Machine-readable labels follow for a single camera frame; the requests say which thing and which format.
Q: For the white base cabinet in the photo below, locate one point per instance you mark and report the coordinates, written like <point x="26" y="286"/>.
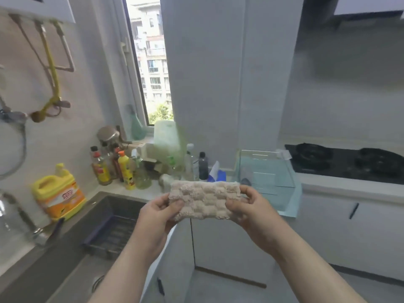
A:
<point x="315" y="224"/>

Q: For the dark bottle black cap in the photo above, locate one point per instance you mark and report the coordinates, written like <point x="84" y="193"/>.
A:
<point x="203" y="168"/>

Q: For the person's left forearm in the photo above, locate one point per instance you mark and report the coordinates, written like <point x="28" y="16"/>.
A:
<point x="126" y="274"/>

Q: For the black burner grate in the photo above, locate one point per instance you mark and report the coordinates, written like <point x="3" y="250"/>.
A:
<point x="378" y="160"/>
<point x="314" y="153"/>

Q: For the dark blue sink rack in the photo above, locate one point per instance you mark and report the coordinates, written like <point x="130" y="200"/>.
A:
<point x="94" y="236"/>

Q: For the pale green cutting board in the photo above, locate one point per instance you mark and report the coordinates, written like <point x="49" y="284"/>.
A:
<point x="167" y="141"/>

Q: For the black gas stove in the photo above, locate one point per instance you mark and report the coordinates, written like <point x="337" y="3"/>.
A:
<point x="344" y="170"/>

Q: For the beige knife block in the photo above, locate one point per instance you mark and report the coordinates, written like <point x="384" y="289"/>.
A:
<point x="139" y="148"/>

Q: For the stainless steel pot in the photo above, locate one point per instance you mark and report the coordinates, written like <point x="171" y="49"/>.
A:
<point x="107" y="134"/>

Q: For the green cap bottle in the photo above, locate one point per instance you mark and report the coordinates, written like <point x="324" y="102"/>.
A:
<point x="172" y="162"/>

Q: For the clear plastic storage bin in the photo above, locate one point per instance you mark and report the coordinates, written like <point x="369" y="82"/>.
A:
<point x="268" y="173"/>

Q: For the yellow detergent bottle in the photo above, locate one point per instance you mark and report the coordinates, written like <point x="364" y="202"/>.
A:
<point x="60" y="198"/>

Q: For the chrome water valve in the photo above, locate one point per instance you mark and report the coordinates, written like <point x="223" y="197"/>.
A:
<point x="63" y="104"/>
<point x="15" y="116"/>

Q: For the person's left hand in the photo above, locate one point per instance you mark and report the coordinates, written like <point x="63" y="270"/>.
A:
<point x="151" y="224"/>

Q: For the green glass bottle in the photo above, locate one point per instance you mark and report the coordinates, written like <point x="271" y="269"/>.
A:
<point x="137" y="127"/>

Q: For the chrome kitchen faucet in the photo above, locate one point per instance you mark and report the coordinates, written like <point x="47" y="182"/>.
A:
<point x="50" y="231"/>

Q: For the blue white plastic packet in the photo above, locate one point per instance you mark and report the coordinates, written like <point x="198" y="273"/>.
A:
<point x="221" y="176"/>

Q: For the beige fluffy towel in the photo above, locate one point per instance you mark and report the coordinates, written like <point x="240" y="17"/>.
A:
<point x="205" y="198"/>

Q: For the yellow squeeze bottle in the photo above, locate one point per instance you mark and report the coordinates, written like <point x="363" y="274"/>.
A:
<point x="127" y="176"/>

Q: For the range hood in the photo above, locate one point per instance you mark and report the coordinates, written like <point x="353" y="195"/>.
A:
<point x="363" y="6"/>

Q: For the person's right hand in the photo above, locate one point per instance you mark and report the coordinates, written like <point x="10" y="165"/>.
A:
<point x="262" y="220"/>

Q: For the grey corrugated pipe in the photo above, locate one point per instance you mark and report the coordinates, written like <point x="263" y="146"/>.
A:
<point x="31" y="50"/>
<point x="63" y="44"/>

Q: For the white folded cloth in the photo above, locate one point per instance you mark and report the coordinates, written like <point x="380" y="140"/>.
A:
<point x="284" y="154"/>

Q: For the clear bottle white cap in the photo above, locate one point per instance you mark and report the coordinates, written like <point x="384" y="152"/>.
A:
<point x="191" y="167"/>

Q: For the grey kitchen sink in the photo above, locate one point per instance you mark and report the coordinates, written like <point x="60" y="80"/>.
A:
<point x="63" y="265"/>

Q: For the person's right forearm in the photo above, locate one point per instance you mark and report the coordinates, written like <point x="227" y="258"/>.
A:
<point x="315" y="274"/>

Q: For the window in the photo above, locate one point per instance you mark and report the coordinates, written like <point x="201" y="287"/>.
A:
<point x="154" y="59"/>

